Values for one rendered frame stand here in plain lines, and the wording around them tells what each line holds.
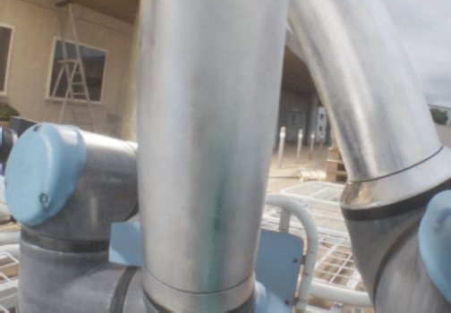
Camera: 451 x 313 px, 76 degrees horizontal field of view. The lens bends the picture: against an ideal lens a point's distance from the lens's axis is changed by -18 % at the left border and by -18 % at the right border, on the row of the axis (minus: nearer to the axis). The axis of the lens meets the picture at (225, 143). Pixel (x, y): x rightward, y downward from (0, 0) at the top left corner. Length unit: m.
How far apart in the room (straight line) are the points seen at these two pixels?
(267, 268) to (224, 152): 0.50
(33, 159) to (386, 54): 0.33
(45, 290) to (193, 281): 0.14
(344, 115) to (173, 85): 0.21
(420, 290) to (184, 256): 0.15
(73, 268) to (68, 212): 0.05
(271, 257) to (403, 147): 0.39
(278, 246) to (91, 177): 0.42
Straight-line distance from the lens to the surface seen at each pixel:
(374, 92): 0.33
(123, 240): 0.84
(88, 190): 0.29
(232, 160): 0.18
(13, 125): 0.77
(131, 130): 6.47
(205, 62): 0.16
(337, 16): 0.34
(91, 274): 0.31
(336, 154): 4.41
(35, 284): 0.32
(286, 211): 0.63
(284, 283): 0.66
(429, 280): 0.22
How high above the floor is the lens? 0.90
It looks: 4 degrees down
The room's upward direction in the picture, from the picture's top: 6 degrees clockwise
